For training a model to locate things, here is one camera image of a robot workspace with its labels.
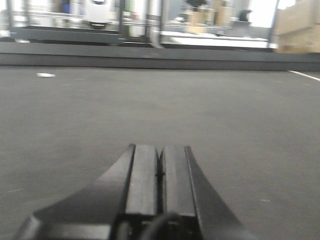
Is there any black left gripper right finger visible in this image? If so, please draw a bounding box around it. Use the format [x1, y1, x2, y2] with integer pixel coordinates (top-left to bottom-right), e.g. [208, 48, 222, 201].
[160, 145, 256, 240]

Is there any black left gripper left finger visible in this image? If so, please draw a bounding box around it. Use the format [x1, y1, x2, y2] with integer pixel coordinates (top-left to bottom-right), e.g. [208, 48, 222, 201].
[14, 144, 158, 240]

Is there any dark grey table mat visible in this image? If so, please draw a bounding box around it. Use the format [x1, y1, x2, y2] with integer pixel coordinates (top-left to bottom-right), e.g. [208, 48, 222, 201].
[0, 66, 320, 240]

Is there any small white paper scrap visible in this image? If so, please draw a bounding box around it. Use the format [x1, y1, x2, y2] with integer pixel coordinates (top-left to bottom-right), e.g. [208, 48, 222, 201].
[36, 72, 56, 78]

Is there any white background table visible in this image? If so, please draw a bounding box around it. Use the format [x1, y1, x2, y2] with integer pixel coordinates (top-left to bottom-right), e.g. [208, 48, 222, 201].
[160, 31, 279, 49]

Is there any white humanoid robot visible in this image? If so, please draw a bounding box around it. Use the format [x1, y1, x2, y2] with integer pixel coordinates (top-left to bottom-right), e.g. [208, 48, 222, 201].
[84, 0, 112, 30]

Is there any cardboard box stack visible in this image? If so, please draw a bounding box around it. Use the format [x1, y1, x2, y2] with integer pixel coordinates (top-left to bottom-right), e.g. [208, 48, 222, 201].
[274, 0, 320, 54]

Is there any black metal frame rack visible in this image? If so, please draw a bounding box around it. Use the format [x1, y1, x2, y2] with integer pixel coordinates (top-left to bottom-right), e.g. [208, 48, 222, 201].
[2, 0, 163, 45]

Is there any black table edge rail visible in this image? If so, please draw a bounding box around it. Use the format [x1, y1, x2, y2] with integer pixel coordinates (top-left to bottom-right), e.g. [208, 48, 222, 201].
[0, 42, 320, 72]

